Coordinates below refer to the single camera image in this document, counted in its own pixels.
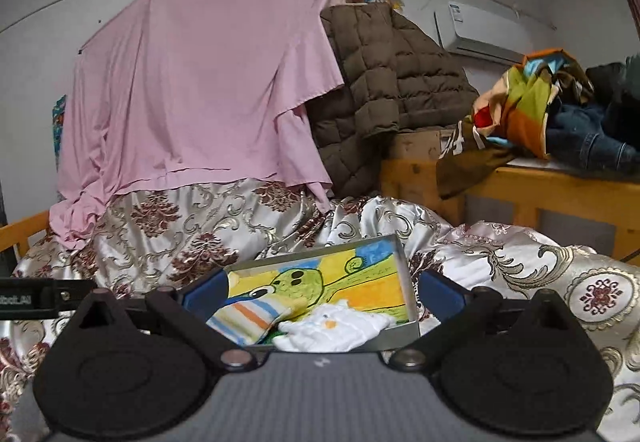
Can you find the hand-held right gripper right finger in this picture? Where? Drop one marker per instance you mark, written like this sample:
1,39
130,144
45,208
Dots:
441,296

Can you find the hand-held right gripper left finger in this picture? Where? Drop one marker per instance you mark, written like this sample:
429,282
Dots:
202,297

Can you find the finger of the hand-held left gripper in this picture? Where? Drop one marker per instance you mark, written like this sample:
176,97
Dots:
70,294

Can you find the striped sock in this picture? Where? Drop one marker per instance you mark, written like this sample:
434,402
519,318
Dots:
245,317

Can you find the grey box with cartoon lining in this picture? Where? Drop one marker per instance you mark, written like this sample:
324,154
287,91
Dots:
360,272

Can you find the white baby cloth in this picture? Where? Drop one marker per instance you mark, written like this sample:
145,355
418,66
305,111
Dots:
325,329

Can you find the floral satin bedspread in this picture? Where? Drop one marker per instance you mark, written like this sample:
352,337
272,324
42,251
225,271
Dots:
200,222

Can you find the brown cloth with white print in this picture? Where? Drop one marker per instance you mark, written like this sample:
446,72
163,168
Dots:
465,166

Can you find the cardboard box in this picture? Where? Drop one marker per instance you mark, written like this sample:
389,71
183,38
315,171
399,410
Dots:
415,144

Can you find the white board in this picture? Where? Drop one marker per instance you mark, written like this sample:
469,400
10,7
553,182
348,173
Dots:
550,164

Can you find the colourful patchwork cloth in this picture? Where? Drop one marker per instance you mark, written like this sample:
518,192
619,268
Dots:
525,96

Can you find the blue jeans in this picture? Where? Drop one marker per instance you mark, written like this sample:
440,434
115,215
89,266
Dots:
590,136

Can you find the pink bed sheet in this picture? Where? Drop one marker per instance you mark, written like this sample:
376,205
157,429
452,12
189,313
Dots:
200,71

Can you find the brown quilted jacket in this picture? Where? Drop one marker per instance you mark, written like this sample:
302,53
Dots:
390,71

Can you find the white air conditioner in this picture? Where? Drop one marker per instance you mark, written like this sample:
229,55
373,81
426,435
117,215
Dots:
480,29

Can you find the dark cloth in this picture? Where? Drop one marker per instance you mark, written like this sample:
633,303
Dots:
620,81

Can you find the pink curtain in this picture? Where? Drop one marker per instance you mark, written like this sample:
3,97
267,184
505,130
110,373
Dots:
634,1

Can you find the wooden bed frame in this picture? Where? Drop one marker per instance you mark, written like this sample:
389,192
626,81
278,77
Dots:
550,192

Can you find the blue patterned wall poster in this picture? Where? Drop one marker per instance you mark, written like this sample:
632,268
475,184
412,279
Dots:
59,121

